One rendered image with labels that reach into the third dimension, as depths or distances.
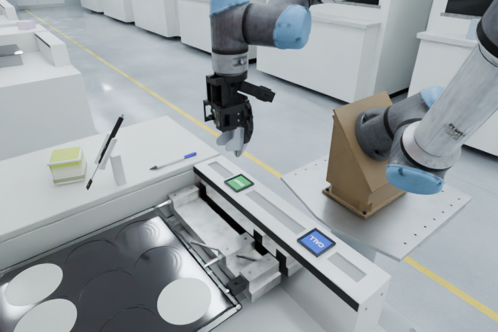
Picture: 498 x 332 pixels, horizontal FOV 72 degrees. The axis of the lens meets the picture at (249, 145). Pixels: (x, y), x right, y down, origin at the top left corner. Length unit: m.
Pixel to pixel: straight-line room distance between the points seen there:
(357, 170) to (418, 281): 1.20
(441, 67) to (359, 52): 0.81
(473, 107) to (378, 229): 0.48
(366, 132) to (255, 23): 0.47
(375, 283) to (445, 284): 1.45
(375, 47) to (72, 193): 3.37
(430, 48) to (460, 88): 2.71
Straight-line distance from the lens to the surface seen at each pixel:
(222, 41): 0.68
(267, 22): 0.63
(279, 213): 0.79
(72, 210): 0.89
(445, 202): 1.19
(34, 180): 1.03
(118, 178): 0.90
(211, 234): 0.85
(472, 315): 2.06
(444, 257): 2.27
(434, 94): 0.88
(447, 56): 3.29
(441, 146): 0.73
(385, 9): 3.78
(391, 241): 0.99
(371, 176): 0.98
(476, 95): 0.63
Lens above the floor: 1.47
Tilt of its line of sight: 29 degrees down
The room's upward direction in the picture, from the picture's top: straight up
